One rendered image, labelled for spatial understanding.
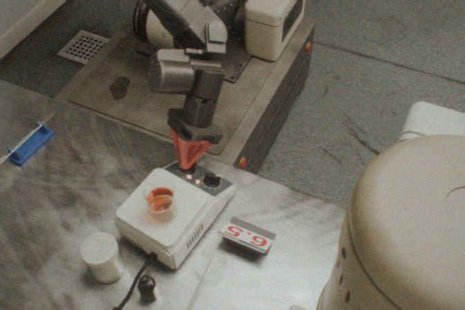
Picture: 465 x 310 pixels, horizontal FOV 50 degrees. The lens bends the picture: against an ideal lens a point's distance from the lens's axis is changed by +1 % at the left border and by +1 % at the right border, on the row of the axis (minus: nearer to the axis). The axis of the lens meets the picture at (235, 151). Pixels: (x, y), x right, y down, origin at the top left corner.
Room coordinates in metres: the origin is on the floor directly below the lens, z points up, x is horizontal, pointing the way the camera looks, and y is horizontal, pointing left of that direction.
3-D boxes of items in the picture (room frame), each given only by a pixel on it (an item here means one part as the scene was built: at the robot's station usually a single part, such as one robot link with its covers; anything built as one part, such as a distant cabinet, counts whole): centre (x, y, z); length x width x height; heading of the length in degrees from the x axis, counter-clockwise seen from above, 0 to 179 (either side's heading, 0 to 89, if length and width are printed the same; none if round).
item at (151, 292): (0.32, 0.15, 0.79); 0.03 x 0.03 x 0.07
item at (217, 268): (0.37, 0.05, 0.76); 0.06 x 0.06 x 0.02
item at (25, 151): (0.65, 0.43, 0.77); 0.10 x 0.03 x 0.04; 149
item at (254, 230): (0.42, -0.02, 0.77); 0.09 x 0.06 x 0.04; 64
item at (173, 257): (0.47, 0.11, 0.79); 0.22 x 0.13 x 0.08; 146
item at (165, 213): (0.43, 0.12, 0.87); 0.06 x 0.05 x 0.08; 134
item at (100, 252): (0.37, 0.23, 0.79); 0.06 x 0.06 x 0.08
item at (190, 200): (0.45, 0.13, 0.83); 0.12 x 0.12 x 0.01; 56
